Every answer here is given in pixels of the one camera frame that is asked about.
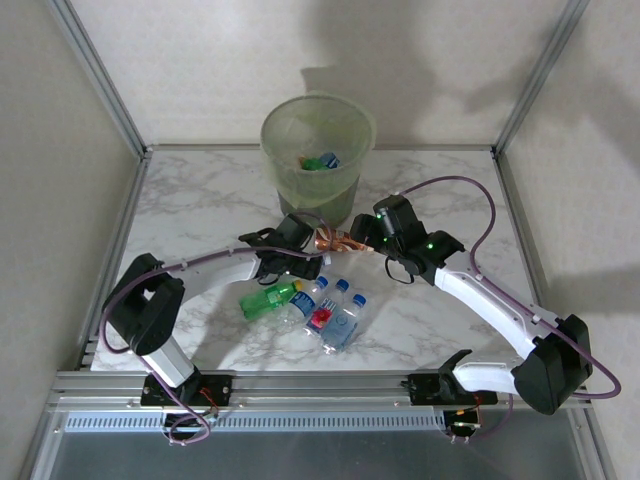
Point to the copper brown plastic bottle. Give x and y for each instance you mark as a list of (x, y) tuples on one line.
[(340, 242)]

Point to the clear bottle dark blue label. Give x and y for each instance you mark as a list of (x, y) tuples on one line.
[(302, 300)]

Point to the green plastic bottle yellow cap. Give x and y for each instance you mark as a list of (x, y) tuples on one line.
[(262, 300), (314, 164)]

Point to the clear bottle pale blue label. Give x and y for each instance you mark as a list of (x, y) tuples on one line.
[(342, 325)]

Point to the clear bottle blue white label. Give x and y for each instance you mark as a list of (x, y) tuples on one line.
[(331, 160)]

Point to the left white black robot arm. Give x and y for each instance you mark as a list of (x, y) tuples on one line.
[(220, 270)]

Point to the translucent green waste bin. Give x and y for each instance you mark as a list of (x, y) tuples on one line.
[(340, 210)]

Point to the clear bottle red flower label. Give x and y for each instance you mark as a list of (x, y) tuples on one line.
[(322, 315)]

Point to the small circuit board green light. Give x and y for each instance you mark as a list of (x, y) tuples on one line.
[(462, 420)]

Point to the short aluminium table edge rail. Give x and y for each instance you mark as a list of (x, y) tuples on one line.
[(425, 147)]

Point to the aluminium table side rail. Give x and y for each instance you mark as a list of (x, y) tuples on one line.
[(507, 180), (127, 220)]

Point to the wide aluminium mounting rail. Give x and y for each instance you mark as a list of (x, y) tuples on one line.
[(320, 390)]

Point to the aluminium frame post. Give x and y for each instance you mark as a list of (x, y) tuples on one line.
[(95, 65), (545, 65)]

